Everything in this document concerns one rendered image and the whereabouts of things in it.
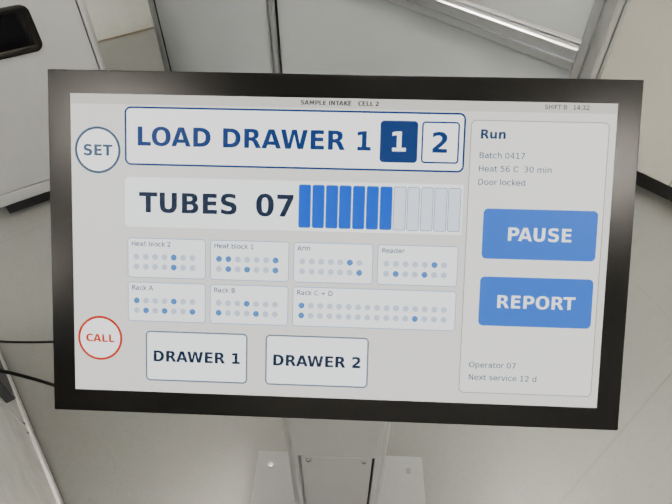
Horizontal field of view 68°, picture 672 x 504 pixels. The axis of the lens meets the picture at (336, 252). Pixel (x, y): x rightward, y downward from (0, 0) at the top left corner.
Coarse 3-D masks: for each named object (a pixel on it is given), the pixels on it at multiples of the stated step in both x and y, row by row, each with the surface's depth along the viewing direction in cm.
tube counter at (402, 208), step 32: (256, 192) 44; (288, 192) 44; (320, 192) 44; (352, 192) 44; (384, 192) 44; (416, 192) 44; (448, 192) 44; (256, 224) 44; (288, 224) 44; (320, 224) 44; (352, 224) 44; (384, 224) 44; (416, 224) 44; (448, 224) 44
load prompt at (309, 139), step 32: (128, 128) 44; (160, 128) 44; (192, 128) 44; (224, 128) 44; (256, 128) 44; (288, 128) 44; (320, 128) 44; (352, 128) 43; (384, 128) 43; (416, 128) 43; (448, 128) 43; (128, 160) 44; (160, 160) 44; (192, 160) 44; (224, 160) 44; (256, 160) 44; (288, 160) 44; (320, 160) 44; (352, 160) 44; (384, 160) 44; (416, 160) 43; (448, 160) 43
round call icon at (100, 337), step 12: (84, 324) 46; (96, 324) 46; (108, 324) 46; (120, 324) 45; (84, 336) 46; (96, 336) 46; (108, 336) 46; (120, 336) 46; (84, 348) 46; (96, 348) 46; (108, 348) 46; (120, 348) 46; (84, 360) 46; (96, 360) 46; (108, 360) 46; (120, 360) 46
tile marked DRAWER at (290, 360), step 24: (288, 336) 45; (312, 336) 45; (336, 336) 45; (288, 360) 45; (312, 360) 45; (336, 360) 45; (360, 360) 45; (264, 384) 46; (288, 384) 45; (312, 384) 45; (336, 384) 45; (360, 384) 45
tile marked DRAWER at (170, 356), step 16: (160, 336) 45; (176, 336) 45; (192, 336) 45; (208, 336) 45; (224, 336) 45; (240, 336) 45; (160, 352) 46; (176, 352) 46; (192, 352) 46; (208, 352) 45; (224, 352) 45; (240, 352) 45; (160, 368) 46; (176, 368) 46; (192, 368) 46; (208, 368) 46; (224, 368) 46; (240, 368) 45
